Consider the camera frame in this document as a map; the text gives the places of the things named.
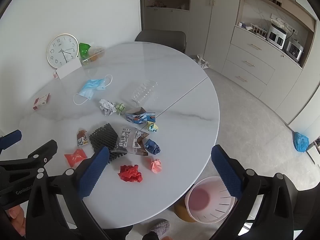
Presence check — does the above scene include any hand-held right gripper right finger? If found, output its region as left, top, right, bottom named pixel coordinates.
left=211, top=144, right=304, bottom=240

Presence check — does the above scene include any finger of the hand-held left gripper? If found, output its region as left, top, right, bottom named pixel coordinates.
left=0, top=129, right=22, bottom=152
left=0, top=140, right=58, bottom=180

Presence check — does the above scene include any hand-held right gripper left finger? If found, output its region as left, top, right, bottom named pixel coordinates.
left=26, top=145, right=110, bottom=240

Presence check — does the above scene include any orange-red plastic wrapper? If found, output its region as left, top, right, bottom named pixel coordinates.
left=64, top=148, right=88, bottom=168

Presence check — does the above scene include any black egg-crate foam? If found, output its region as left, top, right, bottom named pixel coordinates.
left=89, top=123, right=127, bottom=167

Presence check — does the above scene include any white plastic waste basket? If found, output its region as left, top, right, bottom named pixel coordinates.
left=185, top=176, right=238, bottom=224

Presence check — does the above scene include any blue printed carton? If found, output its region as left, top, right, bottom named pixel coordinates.
left=125, top=107, right=157, bottom=125

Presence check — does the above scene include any person's left hand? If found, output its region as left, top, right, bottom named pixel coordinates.
left=5, top=204, right=27, bottom=238

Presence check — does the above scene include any small brown snack wrapper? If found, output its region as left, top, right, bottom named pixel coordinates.
left=77, top=129, right=89, bottom=148

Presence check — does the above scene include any red crumpled paper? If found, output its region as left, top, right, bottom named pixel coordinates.
left=118, top=164, right=143, bottom=183

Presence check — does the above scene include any clear brown snack packet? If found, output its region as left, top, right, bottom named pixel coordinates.
left=111, top=127, right=150, bottom=157

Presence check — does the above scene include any small red box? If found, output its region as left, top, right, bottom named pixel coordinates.
left=33, top=93, right=50, bottom=110

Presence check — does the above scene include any brown wooden stool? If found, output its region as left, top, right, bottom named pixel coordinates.
left=174, top=200, right=197, bottom=223

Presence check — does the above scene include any pink crumpled paper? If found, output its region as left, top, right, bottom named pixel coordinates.
left=150, top=158, right=162, bottom=173

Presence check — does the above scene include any blue crumpled wrapper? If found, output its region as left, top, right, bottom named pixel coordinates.
left=144, top=139, right=162, bottom=155

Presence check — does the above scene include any white crumpled paper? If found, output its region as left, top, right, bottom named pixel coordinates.
left=99, top=99, right=117, bottom=117

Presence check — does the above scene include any person's left leg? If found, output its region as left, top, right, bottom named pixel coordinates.
left=107, top=225, right=134, bottom=240

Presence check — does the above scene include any person's leg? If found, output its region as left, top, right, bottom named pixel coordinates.
left=107, top=225, right=134, bottom=240
left=142, top=231, right=160, bottom=240

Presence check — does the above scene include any green crumpled paper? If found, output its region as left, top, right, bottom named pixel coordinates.
left=115, top=102, right=127, bottom=115

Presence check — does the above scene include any blue plastic bag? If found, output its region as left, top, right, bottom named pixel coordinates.
left=294, top=131, right=310, bottom=153

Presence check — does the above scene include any blue face mask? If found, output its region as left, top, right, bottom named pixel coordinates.
left=73, top=74, right=113, bottom=105

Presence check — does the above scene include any grey knitted shoe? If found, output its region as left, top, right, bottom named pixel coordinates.
left=150, top=219, right=170, bottom=235

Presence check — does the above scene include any person's right leg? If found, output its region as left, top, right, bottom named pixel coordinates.
left=142, top=231, right=160, bottom=240

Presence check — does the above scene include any white card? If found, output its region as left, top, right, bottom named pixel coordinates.
left=55, top=59, right=83, bottom=79

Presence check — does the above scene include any low open bookshelf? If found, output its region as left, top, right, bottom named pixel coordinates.
left=306, top=135, right=320, bottom=165

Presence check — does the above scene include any clear plastic bottle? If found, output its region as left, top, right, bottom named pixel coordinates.
left=131, top=80, right=158, bottom=105

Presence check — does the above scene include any beige drawer cabinet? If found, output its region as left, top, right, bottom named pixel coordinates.
left=222, top=26, right=310, bottom=120

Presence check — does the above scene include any white folding floor rack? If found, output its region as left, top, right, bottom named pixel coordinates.
left=196, top=54, right=210, bottom=69

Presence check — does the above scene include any clear plastic bag with orange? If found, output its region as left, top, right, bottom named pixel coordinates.
left=81, top=45, right=105, bottom=68

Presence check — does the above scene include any green plastic bag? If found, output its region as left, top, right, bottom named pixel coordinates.
left=79, top=42, right=91, bottom=58

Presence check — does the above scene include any silver rice cooker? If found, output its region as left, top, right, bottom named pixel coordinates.
left=285, top=39, right=304, bottom=62

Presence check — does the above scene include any wooden dish rack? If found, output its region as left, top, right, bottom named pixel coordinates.
left=250, top=24, right=268, bottom=38

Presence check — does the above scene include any white countertop oven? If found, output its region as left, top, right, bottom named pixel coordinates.
left=266, top=23, right=287, bottom=50

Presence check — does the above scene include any grey leather chair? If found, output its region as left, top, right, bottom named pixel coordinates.
left=134, top=29, right=187, bottom=53

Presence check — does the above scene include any beige tall wardrobe cabinet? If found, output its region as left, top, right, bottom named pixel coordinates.
left=185, top=0, right=243, bottom=65

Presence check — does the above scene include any beige niche cabinet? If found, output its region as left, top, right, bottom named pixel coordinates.
left=144, top=0, right=192, bottom=53

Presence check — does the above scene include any white round wall clock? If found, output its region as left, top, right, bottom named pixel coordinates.
left=46, top=34, right=80, bottom=68

